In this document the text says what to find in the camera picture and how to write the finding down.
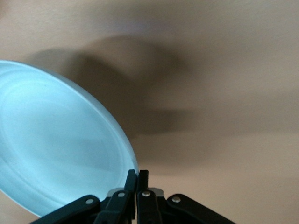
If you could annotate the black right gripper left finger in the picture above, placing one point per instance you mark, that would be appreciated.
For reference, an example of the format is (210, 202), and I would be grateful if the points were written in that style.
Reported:
(112, 210)

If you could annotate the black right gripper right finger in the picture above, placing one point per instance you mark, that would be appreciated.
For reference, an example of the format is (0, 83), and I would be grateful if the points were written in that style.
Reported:
(149, 210)

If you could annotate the blue plate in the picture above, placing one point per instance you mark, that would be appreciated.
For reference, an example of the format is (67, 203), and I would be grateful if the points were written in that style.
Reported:
(58, 135)

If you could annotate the brown table cover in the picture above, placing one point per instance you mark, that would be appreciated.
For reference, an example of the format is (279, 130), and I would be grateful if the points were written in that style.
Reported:
(222, 93)

